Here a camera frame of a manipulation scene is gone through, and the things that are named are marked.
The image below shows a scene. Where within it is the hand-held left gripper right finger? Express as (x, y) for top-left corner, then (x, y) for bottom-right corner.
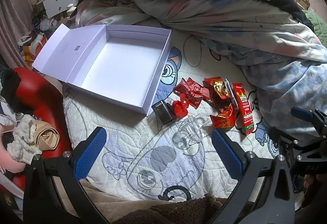
(212, 128), (297, 224)

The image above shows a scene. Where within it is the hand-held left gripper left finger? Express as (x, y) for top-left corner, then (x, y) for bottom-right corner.
(23, 126), (108, 224)

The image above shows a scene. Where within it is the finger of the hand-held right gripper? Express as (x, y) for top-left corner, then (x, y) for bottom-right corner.
(291, 107), (327, 127)
(268, 125), (307, 154)

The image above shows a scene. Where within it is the small red gold packet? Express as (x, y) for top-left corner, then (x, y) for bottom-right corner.
(209, 104), (236, 128)

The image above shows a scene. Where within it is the clear hair claw clip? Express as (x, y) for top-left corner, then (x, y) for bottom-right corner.
(172, 113), (207, 155)

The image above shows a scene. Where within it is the long red green-label packet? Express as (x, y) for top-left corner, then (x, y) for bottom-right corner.
(231, 82), (254, 136)

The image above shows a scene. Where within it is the silver pen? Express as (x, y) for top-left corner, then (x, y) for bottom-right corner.
(223, 78), (239, 112)

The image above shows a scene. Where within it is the red plastic flower clip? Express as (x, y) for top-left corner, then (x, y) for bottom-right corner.
(171, 95), (189, 116)

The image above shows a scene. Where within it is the red gold cartoon packet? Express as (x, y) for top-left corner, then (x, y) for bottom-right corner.
(203, 76), (230, 100)

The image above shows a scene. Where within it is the small black case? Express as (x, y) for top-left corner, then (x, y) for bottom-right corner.
(151, 101), (175, 125)

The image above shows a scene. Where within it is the red printed snack packet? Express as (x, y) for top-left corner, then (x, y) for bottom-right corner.
(173, 77), (205, 98)

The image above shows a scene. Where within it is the white cardboard box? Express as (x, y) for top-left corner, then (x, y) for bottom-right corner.
(32, 23), (172, 117)

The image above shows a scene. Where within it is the person's right hand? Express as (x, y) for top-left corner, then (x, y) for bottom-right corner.
(303, 174), (318, 191)

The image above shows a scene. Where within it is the beige rolled cloth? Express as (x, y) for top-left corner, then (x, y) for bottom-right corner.
(34, 122), (60, 150)

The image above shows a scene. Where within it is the tan fleece blanket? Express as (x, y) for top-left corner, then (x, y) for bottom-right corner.
(82, 179), (164, 224)

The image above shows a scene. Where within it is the white cartoon quilt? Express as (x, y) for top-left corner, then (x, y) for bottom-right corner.
(63, 17), (281, 201)

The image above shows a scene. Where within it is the dark brown fleece blanket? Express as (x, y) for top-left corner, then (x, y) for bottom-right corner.
(151, 193), (225, 224)

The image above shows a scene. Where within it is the white fuzzy cloth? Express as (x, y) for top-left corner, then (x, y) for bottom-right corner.
(6, 114), (43, 163)

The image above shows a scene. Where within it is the red chair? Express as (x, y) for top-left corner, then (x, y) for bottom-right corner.
(13, 67), (72, 158)

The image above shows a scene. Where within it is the pink plush cushion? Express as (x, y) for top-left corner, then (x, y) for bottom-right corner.
(0, 122), (26, 173)

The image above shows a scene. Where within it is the green cloth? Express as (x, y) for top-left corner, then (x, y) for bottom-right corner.
(303, 9), (327, 48)

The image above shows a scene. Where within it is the pastel patterned duvet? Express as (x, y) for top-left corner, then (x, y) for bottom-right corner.
(77, 0), (327, 137)

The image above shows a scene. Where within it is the black cloth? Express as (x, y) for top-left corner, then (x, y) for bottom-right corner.
(0, 64), (23, 114)

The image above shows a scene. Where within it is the orange white shopping bag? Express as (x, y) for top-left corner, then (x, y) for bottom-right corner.
(18, 31), (48, 61)

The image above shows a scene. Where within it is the white drawer cabinet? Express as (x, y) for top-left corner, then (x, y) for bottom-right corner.
(42, 0), (85, 18)

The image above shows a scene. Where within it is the pink curtain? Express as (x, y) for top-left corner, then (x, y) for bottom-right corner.
(0, 0), (34, 68)

